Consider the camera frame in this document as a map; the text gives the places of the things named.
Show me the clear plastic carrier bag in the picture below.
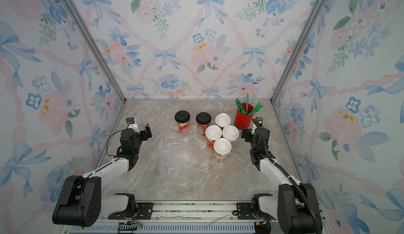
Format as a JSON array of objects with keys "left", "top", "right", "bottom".
[{"left": 157, "top": 125, "right": 210, "bottom": 188}]

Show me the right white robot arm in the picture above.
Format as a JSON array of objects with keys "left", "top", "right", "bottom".
[{"left": 242, "top": 127, "right": 323, "bottom": 234}]

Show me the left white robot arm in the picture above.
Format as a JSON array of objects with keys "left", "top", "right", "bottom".
[{"left": 52, "top": 125, "right": 152, "bottom": 228}]

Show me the red straw holder cup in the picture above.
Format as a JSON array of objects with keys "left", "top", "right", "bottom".
[{"left": 234, "top": 103, "right": 254, "bottom": 130}]

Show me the white lid cup right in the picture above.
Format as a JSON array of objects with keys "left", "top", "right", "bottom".
[{"left": 223, "top": 125, "right": 239, "bottom": 145}]

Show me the white lid cup back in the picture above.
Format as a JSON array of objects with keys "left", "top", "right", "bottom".
[{"left": 215, "top": 113, "right": 231, "bottom": 129}]

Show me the green wrapped straws bundle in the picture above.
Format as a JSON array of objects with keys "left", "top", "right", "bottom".
[{"left": 235, "top": 94, "right": 264, "bottom": 115}]

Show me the red cup white lid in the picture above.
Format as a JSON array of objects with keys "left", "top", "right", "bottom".
[{"left": 205, "top": 125, "right": 222, "bottom": 150}]

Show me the red cup black lid left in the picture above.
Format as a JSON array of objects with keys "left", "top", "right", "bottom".
[{"left": 175, "top": 110, "right": 190, "bottom": 132}]

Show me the red cup black lid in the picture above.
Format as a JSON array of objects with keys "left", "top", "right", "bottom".
[
  {"left": 196, "top": 112, "right": 211, "bottom": 136},
  {"left": 175, "top": 110, "right": 190, "bottom": 132}
]

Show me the red cup black lid right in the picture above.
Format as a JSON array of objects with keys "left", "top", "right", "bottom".
[{"left": 196, "top": 112, "right": 211, "bottom": 136}]

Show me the black corrugated cable conduit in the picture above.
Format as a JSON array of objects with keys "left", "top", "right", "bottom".
[{"left": 251, "top": 118, "right": 319, "bottom": 234}]

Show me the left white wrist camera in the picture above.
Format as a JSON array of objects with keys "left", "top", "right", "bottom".
[{"left": 126, "top": 117, "right": 140, "bottom": 133}]

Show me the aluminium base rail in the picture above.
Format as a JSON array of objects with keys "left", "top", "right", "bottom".
[{"left": 57, "top": 201, "right": 282, "bottom": 234}]

